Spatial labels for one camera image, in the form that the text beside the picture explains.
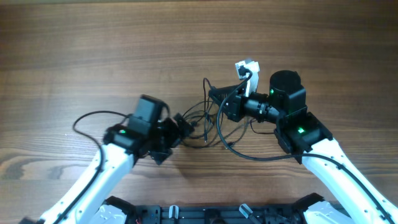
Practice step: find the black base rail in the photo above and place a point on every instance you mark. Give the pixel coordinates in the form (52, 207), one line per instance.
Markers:
(269, 214)

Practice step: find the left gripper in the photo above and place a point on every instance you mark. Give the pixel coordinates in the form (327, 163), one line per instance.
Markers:
(168, 137)

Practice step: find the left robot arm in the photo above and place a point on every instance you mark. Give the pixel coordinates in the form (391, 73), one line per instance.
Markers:
(147, 133)

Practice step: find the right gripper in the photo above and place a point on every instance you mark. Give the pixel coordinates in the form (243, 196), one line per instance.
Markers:
(234, 104)

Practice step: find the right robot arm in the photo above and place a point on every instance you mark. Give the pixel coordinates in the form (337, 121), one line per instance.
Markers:
(303, 137)

